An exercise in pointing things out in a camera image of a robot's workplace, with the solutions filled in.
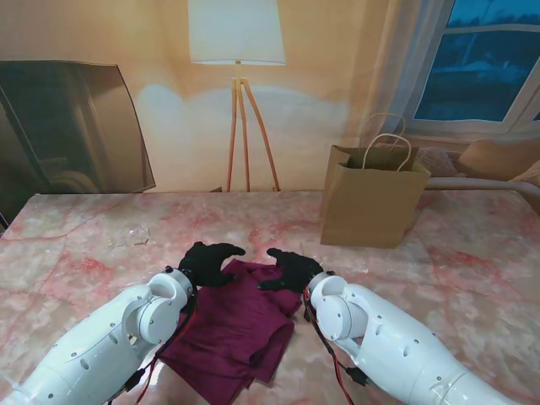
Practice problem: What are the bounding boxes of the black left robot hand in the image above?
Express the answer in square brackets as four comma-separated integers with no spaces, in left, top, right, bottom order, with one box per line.
[177,242,246,289]

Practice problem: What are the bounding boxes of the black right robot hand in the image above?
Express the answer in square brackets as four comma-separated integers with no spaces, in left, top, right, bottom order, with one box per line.
[257,247,325,293]

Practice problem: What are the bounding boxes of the maroon shorts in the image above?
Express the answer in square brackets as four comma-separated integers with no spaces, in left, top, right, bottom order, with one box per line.
[158,260,303,404]

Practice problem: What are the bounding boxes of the kraft paper bag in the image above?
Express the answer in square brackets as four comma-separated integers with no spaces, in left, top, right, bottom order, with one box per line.
[319,112,431,249]

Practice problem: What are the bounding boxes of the knitted beige pillow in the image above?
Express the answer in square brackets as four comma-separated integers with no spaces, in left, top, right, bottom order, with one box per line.
[415,147,461,177]

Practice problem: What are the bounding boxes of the dark framed mirror panel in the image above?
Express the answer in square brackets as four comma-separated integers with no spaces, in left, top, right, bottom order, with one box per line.
[0,60,156,195]

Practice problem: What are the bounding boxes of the smooth beige cushion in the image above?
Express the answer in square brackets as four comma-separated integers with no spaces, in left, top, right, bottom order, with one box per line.
[457,138,540,181]

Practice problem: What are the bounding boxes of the sheer beige curtain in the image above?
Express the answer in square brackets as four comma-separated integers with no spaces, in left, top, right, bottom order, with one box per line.
[343,0,456,140]

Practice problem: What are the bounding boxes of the white shade tripod floor lamp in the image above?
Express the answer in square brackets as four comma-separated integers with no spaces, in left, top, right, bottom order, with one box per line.
[186,0,287,193]

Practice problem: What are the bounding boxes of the white framed window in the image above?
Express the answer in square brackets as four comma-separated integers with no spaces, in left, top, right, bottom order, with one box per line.
[411,0,540,126]

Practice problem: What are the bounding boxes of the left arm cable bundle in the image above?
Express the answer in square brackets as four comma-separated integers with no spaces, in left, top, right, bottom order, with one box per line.
[111,290,199,405]

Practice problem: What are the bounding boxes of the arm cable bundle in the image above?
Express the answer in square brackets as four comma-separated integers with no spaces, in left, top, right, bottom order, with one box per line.
[111,290,199,405]
[301,290,372,405]

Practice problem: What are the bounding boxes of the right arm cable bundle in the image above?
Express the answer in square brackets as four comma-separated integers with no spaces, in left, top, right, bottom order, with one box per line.
[301,290,372,405]

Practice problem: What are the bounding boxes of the beige sofa frame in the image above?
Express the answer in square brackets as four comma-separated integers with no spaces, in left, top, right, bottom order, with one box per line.
[424,175,540,202]

